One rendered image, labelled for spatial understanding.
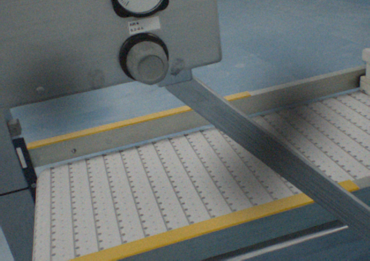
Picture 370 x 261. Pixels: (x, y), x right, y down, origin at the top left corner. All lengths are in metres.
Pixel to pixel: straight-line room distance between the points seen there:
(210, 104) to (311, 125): 0.33
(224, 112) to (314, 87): 0.39
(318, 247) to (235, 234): 0.10
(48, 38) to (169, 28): 0.08
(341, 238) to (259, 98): 0.28
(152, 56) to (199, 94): 0.09
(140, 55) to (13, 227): 0.52
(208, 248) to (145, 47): 0.23
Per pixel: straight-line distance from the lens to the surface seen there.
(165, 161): 0.61
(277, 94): 0.71
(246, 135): 0.37
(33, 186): 0.70
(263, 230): 0.45
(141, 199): 0.55
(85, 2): 0.29
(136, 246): 0.43
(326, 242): 0.51
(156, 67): 0.28
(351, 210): 0.39
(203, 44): 0.31
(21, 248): 0.78
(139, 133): 0.66
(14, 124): 0.66
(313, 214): 0.47
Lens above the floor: 1.13
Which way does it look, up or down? 27 degrees down
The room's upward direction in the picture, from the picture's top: 9 degrees counter-clockwise
